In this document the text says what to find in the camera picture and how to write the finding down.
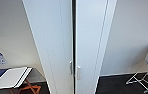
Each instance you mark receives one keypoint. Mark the white wardrobe door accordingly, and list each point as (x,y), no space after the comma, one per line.
(51,40)
(90,40)

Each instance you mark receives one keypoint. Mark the white flat board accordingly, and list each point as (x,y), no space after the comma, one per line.
(11,77)

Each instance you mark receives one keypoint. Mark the orange metal frame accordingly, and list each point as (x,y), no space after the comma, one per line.
(28,89)

